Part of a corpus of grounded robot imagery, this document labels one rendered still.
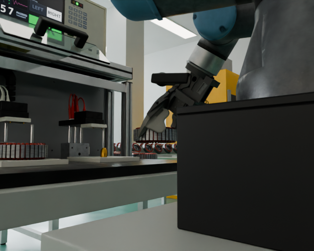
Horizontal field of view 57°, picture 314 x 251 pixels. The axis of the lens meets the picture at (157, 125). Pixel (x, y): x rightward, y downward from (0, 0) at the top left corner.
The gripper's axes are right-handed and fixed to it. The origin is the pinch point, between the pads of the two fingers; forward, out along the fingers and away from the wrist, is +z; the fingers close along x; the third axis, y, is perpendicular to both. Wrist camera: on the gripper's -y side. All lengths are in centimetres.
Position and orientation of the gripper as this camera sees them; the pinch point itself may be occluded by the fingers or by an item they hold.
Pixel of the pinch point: (154, 136)
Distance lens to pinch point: 73.4
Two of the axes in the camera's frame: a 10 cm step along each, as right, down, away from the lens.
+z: -4.7, 8.3, 2.8
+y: 6.2, 5.4, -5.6
